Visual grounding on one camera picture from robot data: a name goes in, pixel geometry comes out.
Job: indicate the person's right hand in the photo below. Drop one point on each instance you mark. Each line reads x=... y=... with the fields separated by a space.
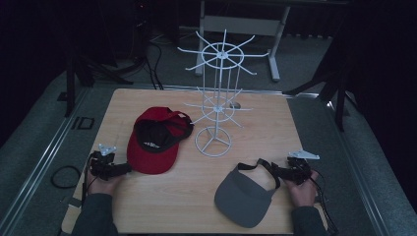
x=303 y=193

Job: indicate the metal floor rail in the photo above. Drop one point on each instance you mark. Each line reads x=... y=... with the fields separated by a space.
x=36 y=170
x=357 y=170

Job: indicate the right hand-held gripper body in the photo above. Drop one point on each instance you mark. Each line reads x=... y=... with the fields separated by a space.
x=298 y=170

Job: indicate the grey tape piece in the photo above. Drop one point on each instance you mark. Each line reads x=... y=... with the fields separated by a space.
x=74 y=201

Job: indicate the black rectangular floor bracket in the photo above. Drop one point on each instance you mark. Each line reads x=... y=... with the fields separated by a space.
x=88 y=123

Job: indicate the grey sun visor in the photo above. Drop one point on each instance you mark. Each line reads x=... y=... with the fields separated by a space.
x=242 y=196

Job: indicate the white metal desk frame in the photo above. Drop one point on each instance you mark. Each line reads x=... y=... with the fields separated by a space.
x=241 y=25

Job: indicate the black tripod stand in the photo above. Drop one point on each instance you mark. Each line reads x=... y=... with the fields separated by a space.
x=70 y=85
x=341 y=98

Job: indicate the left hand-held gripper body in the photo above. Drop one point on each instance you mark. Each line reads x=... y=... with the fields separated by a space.
x=102 y=162

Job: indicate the red baseball cap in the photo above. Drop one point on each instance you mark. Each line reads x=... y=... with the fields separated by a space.
x=147 y=160

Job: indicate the person's left hand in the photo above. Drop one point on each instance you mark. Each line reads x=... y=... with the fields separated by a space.
x=101 y=187

